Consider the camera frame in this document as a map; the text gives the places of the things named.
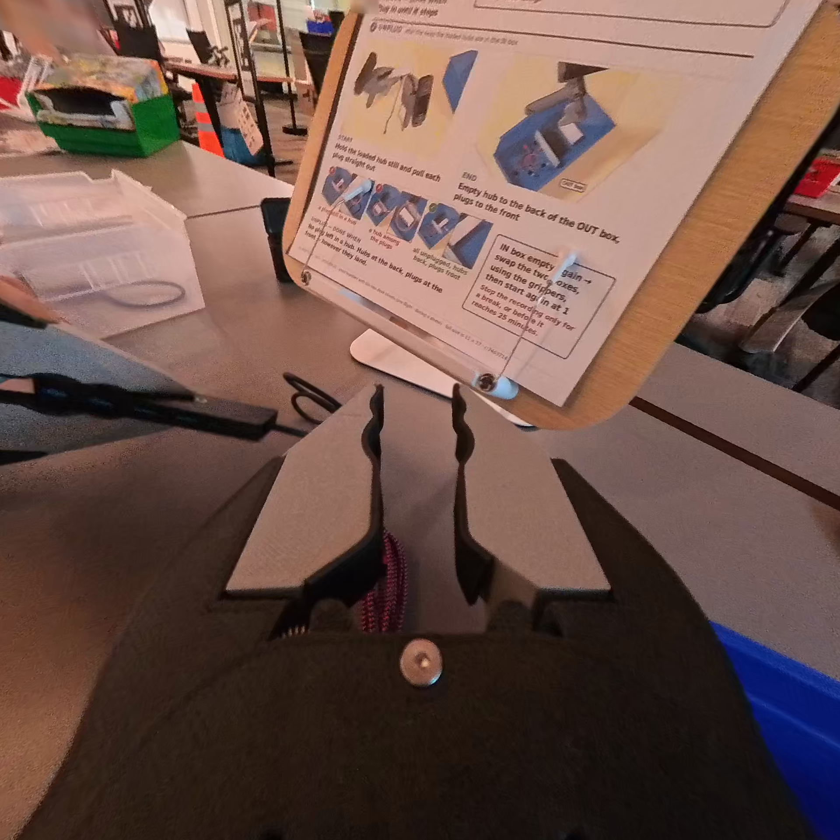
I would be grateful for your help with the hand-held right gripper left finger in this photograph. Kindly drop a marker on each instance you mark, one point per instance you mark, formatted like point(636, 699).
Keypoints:
point(308, 518)

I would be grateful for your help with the white sheet holder bar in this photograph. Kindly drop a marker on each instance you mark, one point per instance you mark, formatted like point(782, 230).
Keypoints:
point(394, 321)

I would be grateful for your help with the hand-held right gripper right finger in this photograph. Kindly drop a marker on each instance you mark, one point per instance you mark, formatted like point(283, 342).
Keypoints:
point(531, 525)

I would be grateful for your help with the wooden background table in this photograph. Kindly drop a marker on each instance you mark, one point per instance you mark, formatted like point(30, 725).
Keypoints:
point(210, 72)

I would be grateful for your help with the small black display device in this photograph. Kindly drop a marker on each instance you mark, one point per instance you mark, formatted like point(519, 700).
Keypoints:
point(279, 243)

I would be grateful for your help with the black office chair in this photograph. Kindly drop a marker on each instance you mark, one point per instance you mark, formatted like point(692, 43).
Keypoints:
point(315, 59)

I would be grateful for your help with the person's left hand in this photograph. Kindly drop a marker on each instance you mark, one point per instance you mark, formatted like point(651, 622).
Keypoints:
point(23, 298)

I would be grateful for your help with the clear plastic box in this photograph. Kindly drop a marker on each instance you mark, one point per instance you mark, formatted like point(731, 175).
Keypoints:
point(98, 229)

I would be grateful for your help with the blue bin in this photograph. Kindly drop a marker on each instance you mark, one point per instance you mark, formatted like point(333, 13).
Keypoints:
point(794, 722)

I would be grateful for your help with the instruction sheet on wooden stand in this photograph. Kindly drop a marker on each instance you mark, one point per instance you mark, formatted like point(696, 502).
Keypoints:
point(722, 229)

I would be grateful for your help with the red box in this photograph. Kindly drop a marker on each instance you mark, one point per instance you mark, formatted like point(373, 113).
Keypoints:
point(820, 177)

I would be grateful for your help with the orange striped barrier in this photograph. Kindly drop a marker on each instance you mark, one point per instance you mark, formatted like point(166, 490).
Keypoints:
point(203, 124)

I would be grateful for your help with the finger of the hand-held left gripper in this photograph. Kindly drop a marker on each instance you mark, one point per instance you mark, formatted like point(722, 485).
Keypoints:
point(65, 354)
point(65, 433)

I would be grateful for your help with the green box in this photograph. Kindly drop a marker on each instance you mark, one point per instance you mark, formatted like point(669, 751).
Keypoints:
point(131, 131)

